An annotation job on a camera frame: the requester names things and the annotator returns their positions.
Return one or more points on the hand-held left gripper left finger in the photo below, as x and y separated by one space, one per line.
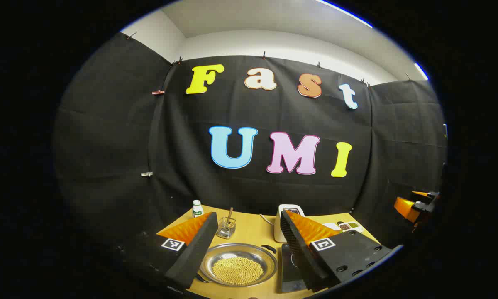
193 249

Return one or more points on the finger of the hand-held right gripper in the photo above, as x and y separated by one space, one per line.
406 208
421 194

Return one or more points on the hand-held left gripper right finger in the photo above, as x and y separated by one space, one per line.
299 245

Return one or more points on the stainless steel pot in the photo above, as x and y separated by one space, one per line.
216 254

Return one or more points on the black induction cooktop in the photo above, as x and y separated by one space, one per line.
290 272

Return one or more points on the pile of yellow soybeans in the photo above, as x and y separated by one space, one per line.
237 270

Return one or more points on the white toaster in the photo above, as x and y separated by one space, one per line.
278 230

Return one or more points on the white drink bottle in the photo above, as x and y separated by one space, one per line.
197 209

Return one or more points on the reddish metal clip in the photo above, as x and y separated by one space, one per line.
158 92

